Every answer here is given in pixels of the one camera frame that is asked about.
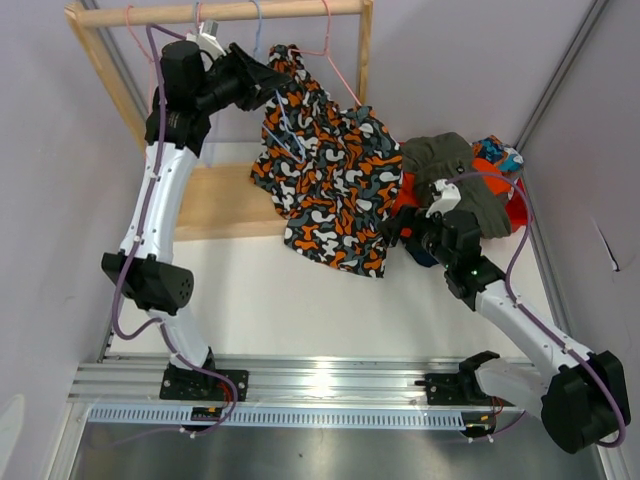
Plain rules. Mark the olive grey shorts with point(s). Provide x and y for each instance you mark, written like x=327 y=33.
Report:
x=446 y=156

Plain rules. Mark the aluminium mounting rail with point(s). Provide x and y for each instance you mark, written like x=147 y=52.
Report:
x=273 y=380

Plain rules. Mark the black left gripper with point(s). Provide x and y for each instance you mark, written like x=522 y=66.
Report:
x=256 y=80

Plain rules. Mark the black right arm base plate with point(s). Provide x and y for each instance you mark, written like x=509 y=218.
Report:
x=446 y=389

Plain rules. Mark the orange black camouflage shorts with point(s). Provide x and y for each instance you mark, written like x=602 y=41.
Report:
x=335 y=200

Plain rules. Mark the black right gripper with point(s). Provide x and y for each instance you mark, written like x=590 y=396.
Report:
x=414 y=217

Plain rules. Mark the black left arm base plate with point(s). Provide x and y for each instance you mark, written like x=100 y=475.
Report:
x=189 y=385

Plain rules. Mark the colourful graphic print shorts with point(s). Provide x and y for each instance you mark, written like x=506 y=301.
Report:
x=499 y=154

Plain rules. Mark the red plastic tray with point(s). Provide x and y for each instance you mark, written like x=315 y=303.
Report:
x=517 y=212

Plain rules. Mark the pink hanger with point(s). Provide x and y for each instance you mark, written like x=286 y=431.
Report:
x=326 y=53
x=151 y=83

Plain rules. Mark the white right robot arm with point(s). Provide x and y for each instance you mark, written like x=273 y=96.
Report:
x=579 y=396

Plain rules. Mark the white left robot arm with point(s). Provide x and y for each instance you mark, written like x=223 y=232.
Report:
x=149 y=288

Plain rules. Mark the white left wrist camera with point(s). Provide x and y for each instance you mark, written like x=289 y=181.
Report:
x=206 y=39

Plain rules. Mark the wooden clothes rack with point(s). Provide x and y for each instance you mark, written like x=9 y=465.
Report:
x=219 y=201

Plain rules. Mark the light blue hanger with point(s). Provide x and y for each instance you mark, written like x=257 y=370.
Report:
x=300 y=156
x=197 y=15

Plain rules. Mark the navy blue shorts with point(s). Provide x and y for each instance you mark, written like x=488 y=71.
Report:
x=420 y=255

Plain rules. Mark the white slotted cable duct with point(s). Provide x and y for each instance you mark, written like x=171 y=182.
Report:
x=413 y=419

